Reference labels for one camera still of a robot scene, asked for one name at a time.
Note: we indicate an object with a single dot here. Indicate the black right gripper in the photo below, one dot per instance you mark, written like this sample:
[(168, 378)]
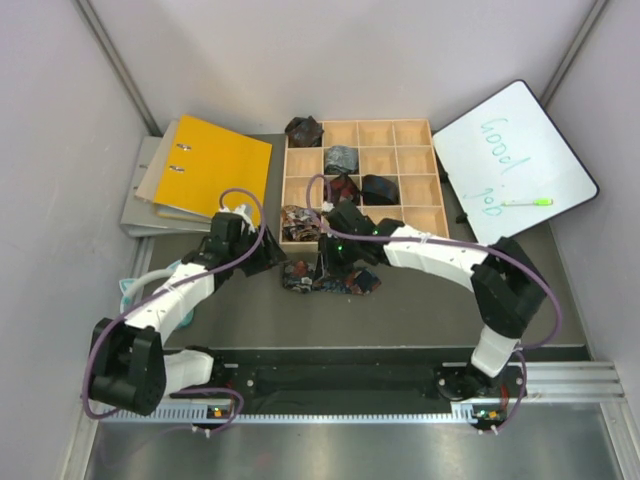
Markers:
[(324, 257)]

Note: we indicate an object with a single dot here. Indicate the navy floral long tie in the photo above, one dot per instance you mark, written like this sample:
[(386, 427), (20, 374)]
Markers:
[(303, 277)]

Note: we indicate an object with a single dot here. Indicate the dark maroon rolled tie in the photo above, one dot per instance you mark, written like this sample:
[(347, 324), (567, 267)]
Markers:
[(304, 132)]

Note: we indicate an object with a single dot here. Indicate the orange floral rolled tie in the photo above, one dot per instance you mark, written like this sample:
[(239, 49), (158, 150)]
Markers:
[(298, 224)]

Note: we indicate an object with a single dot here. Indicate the small whiteboard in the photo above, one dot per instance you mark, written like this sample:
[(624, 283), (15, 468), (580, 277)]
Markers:
[(508, 148)]

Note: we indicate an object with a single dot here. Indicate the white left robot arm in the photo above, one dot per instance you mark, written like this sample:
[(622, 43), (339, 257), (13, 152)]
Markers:
[(127, 366)]

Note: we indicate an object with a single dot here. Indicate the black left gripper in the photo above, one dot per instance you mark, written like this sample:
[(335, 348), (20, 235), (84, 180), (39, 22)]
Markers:
[(268, 255)]

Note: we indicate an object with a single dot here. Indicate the wooden grid organizer box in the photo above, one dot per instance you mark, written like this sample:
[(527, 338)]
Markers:
[(398, 150)]

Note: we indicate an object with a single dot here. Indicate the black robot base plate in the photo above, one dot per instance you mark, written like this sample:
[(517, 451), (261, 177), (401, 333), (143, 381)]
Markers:
[(330, 387)]

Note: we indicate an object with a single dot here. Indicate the red black rolled tie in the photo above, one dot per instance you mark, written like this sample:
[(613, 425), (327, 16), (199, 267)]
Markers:
[(343, 188)]

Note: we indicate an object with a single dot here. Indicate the grey patterned rolled tie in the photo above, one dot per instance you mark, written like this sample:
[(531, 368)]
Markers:
[(341, 159)]

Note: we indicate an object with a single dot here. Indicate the green marker pen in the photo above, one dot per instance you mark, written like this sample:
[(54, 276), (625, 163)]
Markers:
[(540, 202)]

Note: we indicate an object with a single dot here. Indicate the teal cat-ear headphones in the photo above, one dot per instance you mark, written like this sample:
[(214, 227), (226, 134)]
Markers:
[(133, 292)]

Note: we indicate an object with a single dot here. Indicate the dark blue rolled tie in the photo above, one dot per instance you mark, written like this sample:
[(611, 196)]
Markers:
[(379, 191)]

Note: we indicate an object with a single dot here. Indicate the yellow ring binder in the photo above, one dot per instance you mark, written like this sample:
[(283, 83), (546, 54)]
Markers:
[(203, 161)]

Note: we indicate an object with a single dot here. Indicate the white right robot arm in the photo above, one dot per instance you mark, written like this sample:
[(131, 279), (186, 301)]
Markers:
[(507, 288)]

